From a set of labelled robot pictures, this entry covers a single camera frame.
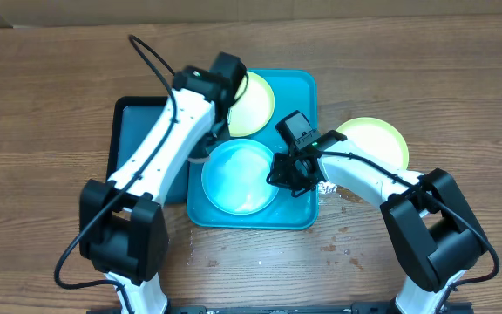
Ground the teal plastic tray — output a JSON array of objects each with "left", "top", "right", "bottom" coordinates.
[{"left": 187, "top": 69, "right": 319, "bottom": 229}]

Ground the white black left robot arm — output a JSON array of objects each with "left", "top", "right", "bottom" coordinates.
[{"left": 79, "top": 52, "right": 247, "bottom": 313}]

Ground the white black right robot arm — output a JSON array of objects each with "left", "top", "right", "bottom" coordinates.
[{"left": 267, "top": 130, "right": 490, "bottom": 313}]

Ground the black sponge tray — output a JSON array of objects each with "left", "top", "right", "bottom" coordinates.
[{"left": 105, "top": 96, "right": 167, "bottom": 179}]

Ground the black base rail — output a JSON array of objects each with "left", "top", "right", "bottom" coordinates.
[{"left": 86, "top": 302, "right": 474, "bottom": 314}]

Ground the light blue plate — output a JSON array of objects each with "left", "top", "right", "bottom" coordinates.
[{"left": 201, "top": 139, "right": 279, "bottom": 215}]

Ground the yellow plate with blue stain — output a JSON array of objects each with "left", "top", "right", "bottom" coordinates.
[{"left": 228, "top": 71, "right": 275, "bottom": 138}]

